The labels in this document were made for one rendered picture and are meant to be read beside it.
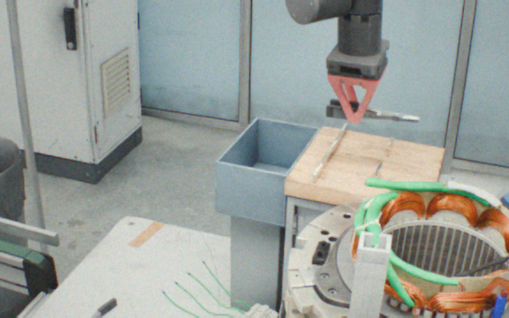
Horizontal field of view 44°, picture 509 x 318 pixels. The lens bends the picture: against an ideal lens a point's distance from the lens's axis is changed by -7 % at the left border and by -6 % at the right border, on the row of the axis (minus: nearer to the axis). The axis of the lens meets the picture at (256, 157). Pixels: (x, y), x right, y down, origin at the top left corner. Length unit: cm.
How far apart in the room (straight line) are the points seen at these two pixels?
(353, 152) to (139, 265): 46
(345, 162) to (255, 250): 20
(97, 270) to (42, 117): 192
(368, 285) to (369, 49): 35
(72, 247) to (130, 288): 152
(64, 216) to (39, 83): 61
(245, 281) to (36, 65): 208
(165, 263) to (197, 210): 163
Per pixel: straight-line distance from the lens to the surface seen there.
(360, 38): 84
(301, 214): 94
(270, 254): 103
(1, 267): 138
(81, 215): 288
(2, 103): 321
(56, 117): 304
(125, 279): 120
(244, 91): 322
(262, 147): 111
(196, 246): 128
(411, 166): 98
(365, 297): 61
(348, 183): 92
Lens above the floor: 151
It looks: 27 degrees down
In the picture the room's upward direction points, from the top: 1 degrees clockwise
